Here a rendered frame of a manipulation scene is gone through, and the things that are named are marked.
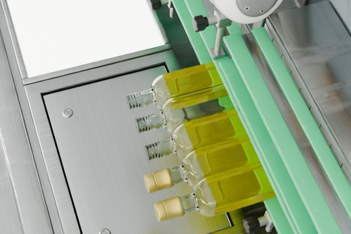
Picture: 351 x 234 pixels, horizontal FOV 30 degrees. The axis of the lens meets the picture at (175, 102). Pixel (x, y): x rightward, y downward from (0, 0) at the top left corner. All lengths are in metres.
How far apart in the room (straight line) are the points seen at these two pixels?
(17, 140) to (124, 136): 0.22
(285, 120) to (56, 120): 0.51
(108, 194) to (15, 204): 0.18
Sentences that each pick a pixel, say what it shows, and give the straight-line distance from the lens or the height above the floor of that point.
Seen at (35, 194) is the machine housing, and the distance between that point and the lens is 1.31.
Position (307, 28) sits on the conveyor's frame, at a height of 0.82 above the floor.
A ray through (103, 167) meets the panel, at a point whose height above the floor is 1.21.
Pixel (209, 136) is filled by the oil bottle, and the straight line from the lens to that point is 1.18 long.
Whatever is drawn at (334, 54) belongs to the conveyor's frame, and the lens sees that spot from 1.17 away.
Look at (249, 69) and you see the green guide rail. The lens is 1.14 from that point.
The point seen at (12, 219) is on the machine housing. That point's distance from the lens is 1.32.
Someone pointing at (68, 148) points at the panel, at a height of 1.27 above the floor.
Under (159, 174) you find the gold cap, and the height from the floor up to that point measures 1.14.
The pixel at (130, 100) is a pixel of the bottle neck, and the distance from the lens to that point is 1.23.
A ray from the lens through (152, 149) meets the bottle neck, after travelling 1.17.
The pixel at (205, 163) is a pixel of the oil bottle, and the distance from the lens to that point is 1.15.
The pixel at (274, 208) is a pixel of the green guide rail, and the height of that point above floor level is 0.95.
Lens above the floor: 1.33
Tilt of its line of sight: 13 degrees down
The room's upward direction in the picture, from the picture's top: 105 degrees counter-clockwise
